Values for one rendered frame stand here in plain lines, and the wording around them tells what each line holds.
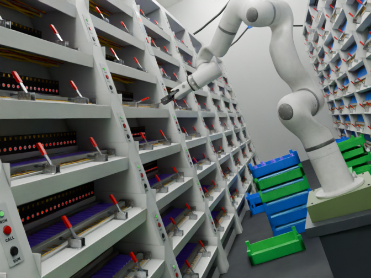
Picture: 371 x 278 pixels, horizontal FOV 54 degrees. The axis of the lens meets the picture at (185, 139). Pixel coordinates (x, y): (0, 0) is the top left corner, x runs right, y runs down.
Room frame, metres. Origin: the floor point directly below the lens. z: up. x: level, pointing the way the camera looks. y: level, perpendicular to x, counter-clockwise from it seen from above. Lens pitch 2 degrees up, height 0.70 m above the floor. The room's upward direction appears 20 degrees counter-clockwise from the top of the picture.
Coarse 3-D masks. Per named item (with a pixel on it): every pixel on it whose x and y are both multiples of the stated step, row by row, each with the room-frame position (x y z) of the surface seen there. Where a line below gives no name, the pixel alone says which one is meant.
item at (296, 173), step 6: (300, 168) 2.23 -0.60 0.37; (282, 174) 2.24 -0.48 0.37; (288, 174) 2.24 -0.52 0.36; (294, 174) 2.23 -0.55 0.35; (300, 174) 2.23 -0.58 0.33; (264, 180) 2.26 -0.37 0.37; (270, 180) 2.25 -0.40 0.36; (276, 180) 2.25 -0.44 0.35; (282, 180) 2.25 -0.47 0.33; (288, 180) 2.24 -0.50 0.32; (258, 186) 2.26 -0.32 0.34; (264, 186) 2.26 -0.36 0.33; (270, 186) 2.26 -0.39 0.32
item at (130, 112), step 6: (120, 96) 1.44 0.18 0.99; (120, 102) 1.44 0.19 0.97; (144, 102) 2.05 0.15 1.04; (150, 102) 2.04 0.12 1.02; (156, 102) 2.03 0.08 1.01; (126, 108) 1.48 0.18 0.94; (132, 108) 1.54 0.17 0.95; (138, 108) 1.60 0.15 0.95; (144, 108) 1.67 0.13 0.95; (150, 108) 1.75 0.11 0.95; (162, 108) 2.03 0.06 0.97; (168, 108) 2.02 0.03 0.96; (126, 114) 1.49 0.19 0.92; (132, 114) 1.55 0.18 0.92; (138, 114) 1.60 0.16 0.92; (144, 114) 1.67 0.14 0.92; (150, 114) 1.75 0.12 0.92; (156, 114) 1.83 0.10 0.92; (162, 114) 1.92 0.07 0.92; (168, 114) 2.03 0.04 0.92
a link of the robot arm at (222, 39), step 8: (216, 32) 1.62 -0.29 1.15; (224, 32) 1.59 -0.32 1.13; (216, 40) 1.63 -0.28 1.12; (224, 40) 1.61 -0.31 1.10; (232, 40) 1.63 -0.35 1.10; (208, 48) 1.69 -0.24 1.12; (216, 48) 1.64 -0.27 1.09; (224, 48) 1.64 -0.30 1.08; (200, 56) 1.79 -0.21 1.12; (208, 56) 1.80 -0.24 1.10; (216, 56) 1.68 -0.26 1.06
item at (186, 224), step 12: (168, 204) 2.02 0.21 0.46; (180, 204) 2.05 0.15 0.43; (192, 204) 2.04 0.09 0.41; (204, 204) 2.02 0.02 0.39; (168, 216) 1.85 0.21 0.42; (180, 216) 1.83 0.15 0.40; (192, 216) 1.87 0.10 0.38; (204, 216) 2.01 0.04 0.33; (168, 228) 1.64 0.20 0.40; (180, 228) 1.72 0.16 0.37; (192, 228) 1.75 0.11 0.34; (180, 240) 1.55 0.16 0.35
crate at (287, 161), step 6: (282, 156) 2.43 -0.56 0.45; (288, 156) 2.43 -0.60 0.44; (294, 156) 2.23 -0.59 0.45; (264, 162) 2.45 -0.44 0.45; (270, 162) 2.44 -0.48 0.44; (276, 162) 2.24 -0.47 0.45; (282, 162) 2.24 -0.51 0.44; (288, 162) 2.24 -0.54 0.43; (294, 162) 2.23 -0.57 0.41; (300, 162) 2.23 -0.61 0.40; (252, 168) 2.26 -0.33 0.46; (258, 168) 2.26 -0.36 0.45; (264, 168) 2.26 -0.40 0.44; (270, 168) 2.25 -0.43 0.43; (276, 168) 2.25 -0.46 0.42; (282, 168) 2.24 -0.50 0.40; (252, 174) 2.27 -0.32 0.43; (258, 174) 2.26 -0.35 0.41; (264, 174) 2.26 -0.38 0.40
